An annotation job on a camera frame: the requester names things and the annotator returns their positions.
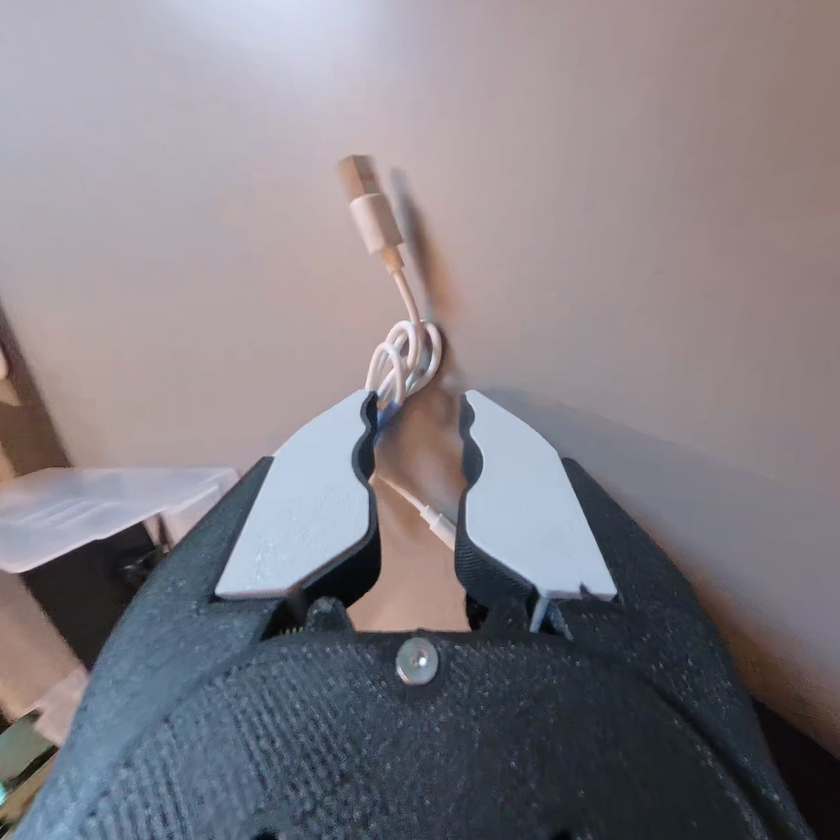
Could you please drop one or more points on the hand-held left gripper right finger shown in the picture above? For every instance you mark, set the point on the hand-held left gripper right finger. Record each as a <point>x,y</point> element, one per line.
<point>531,525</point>

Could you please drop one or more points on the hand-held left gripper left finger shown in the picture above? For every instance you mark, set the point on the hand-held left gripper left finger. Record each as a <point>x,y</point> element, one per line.
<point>295,525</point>

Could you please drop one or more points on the clear plastic bin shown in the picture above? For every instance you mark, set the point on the clear plastic bin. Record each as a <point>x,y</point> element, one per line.
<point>98,505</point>

